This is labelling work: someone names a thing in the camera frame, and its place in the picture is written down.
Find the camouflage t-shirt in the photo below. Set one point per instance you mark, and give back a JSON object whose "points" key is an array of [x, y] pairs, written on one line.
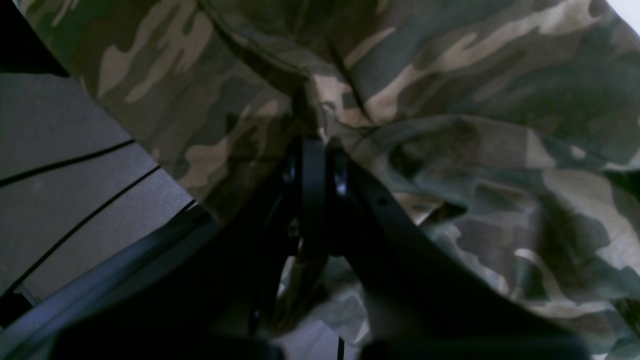
{"points": [[508, 130]]}

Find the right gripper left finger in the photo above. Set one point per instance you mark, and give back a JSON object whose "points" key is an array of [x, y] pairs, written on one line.
{"points": [[207, 290]]}

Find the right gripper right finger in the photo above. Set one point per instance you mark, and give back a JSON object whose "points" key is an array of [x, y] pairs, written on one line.
{"points": [[421, 304]]}

